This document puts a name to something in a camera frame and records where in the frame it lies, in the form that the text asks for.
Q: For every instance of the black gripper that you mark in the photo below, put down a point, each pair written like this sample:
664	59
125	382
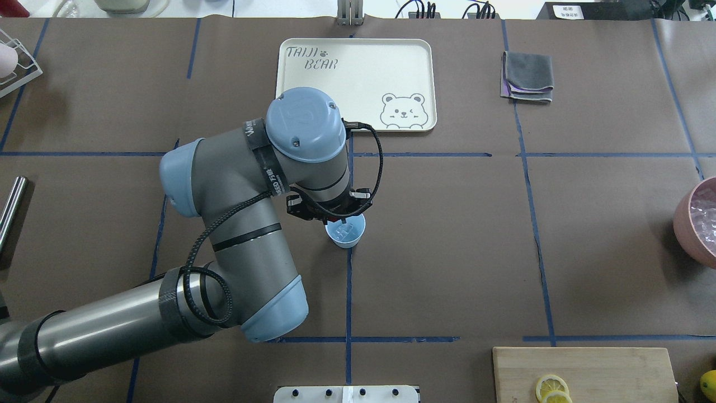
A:
335	211

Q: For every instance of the clear ice cube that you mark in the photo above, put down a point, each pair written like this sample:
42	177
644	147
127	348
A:
343	232

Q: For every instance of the steel muddler black tip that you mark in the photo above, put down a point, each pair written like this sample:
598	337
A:
11	207

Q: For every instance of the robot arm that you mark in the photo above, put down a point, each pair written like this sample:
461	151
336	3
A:
239	271

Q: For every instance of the light blue plastic cup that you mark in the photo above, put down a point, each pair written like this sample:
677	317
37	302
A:
359	226

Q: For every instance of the pile of clear ice cubes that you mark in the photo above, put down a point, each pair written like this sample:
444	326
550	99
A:
702	214

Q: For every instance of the white cup drying rack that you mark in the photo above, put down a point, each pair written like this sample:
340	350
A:
18	65

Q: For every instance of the cream bear serving tray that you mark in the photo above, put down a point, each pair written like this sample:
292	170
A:
387	83

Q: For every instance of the black orange connector box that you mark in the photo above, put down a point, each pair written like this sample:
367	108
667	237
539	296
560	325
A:
480	10
419	10

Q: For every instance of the grey purple folded cloth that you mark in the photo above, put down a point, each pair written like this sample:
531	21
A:
527	77

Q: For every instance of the lemon slice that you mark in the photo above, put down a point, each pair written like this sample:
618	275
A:
556	396
548	383

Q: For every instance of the black power strip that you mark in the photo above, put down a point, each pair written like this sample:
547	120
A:
601	10

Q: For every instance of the bamboo cutting board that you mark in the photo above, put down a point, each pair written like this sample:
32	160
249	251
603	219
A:
597	374

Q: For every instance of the pink bowl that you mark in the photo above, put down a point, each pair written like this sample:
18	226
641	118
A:
688	233

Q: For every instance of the yellow lemon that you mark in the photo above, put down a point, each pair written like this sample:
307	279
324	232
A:
707	385

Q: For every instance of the aluminium frame post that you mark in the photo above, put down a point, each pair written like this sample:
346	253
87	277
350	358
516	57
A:
350	12

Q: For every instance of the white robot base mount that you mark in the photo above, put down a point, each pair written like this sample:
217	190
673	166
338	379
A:
348	393

